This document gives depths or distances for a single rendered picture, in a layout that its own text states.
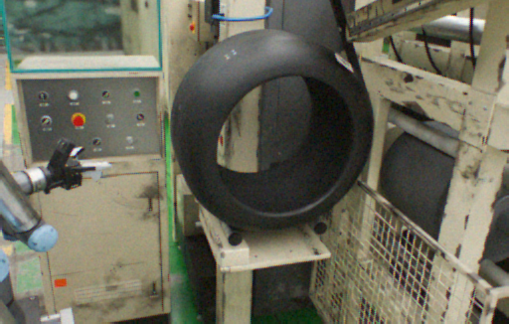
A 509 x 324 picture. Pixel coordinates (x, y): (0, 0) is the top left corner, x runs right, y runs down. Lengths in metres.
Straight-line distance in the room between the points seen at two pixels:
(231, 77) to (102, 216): 1.08
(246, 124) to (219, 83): 0.48
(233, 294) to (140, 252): 0.48
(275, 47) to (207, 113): 0.25
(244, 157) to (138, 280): 0.87
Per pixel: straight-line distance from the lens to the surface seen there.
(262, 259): 1.49
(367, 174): 1.89
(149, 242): 2.16
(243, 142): 1.67
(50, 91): 1.95
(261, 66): 1.20
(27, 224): 1.36
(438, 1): 1.25
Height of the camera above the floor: 1.64
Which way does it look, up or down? 21 degrees down
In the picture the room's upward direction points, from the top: 2 degrees clockwise
